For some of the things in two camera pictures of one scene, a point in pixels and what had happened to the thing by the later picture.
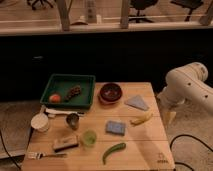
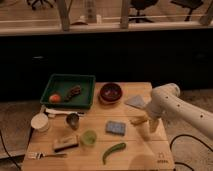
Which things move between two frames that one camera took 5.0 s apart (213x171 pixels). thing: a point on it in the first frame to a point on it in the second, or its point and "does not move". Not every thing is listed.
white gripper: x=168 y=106 to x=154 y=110
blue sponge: x=115 y=127 does not move
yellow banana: x=144 y=118 does not move
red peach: x=54 y=98 does not move
